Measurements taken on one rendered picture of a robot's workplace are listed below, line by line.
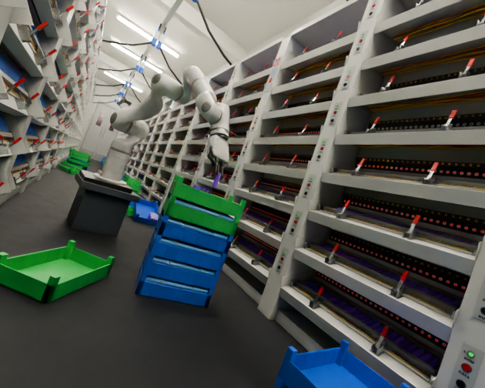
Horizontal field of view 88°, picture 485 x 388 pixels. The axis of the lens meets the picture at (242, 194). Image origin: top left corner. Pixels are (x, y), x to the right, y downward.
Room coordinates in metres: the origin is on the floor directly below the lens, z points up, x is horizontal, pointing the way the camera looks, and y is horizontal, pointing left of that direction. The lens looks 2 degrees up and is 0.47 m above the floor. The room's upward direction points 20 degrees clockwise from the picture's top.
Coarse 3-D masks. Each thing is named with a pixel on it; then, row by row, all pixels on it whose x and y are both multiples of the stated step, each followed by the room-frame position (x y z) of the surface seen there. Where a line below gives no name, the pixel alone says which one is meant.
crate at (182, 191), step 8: (176, 176) 1.14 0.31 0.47; (176, 184) 0.97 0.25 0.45; (184, 184) 1.17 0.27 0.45; (176, 192) 0.97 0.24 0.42; (184, 192) 0.98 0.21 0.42; (192, 192) 0.99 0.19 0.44; (200, 192) 1.00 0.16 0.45; (192, 200) 0.99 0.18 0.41; (200, 200) 1.00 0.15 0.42; (208, 200) 1.01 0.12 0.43; (216, 200) 1.03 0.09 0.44; (224, 200) 1.03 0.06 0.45; (216, 208) 1.03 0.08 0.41; (224, 208) 1.04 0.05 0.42; (232, 208) 1.05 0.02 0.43; (240, 208) 1.06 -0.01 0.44; (240, 216) 1.07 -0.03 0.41
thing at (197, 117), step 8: (208, 80) 2.98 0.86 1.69; (216, 88) 3.00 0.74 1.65; (192, 120) 2.99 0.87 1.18; (200, 120) 2.97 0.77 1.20; (200, 128) 2.99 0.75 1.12; (192, 136) 2.96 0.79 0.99; (200, 136) 3.01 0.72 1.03; (192, 144) 2.98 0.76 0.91; (184, 160) 2.96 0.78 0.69; (192, 168) 3.04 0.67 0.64; (168, 184) 3.01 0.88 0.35; (168, 192) 2.94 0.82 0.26; (160, 208) 2.97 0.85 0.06
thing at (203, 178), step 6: (198, 174) 2.34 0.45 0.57; (204, 174) 2.37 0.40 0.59; (210, 174) 2.21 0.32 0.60; (228, 174) 2.25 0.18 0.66; (198, 180) 2.34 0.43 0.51; (204, 180) 2.22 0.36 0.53; (210, 180) 2.14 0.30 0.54; (222, 180) 1.98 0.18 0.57; (228, 180) 2.11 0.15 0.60; (216, 186) 2.00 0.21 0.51; (222, 186) 1.91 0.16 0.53
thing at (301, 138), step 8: (296, 128) 1.67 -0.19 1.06; (304, 128) 1.40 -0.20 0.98; (312, 128) 1.55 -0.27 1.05; (320, 128) 1.25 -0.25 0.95; (256, 136) 1.77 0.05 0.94; (264, 136) 1.78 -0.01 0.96; (272, 136) 1.61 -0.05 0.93; (280, 136) 1.63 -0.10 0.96; (288, 136) 1.45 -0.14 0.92; (296, 136) 1.39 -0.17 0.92; (304, 136) 1.34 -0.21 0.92; (312, 136) 1.30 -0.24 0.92; (256, 144) 1.73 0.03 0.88; (264, 144) 1.65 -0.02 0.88; (272, 144) 1.58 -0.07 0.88; (280, 144) 1.51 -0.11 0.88; (288, 144) 1.45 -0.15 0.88; (296, 144) 1.39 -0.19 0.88; (304, 144) 1.34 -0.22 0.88; (312, 144) 1.30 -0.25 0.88
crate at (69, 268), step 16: (0, 256) 0.75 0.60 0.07; (16, 256) 0.81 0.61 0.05; (32, 256) 0.88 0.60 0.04; (48, 256) 0.95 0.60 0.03; (64, 256) 1.03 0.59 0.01; (80, 256) 1.04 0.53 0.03; (96, 256) 1.03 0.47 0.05; (112, 256) 1.03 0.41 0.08; (0, 272) 0.74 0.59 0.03; (16, 272) 0.74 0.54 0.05; (32, 272) 0.86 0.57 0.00; (48, 272) 0.89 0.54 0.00; (64, 272) 0.93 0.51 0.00; (80, 272) 0.97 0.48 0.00; (96, 272) 0.93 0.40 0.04; (16, 288) 0.74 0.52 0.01; (32, 288) 0.74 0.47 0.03; (48, 288) 0.73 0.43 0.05; (64, 288) 0.79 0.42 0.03; (80, 288) 0.87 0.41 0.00
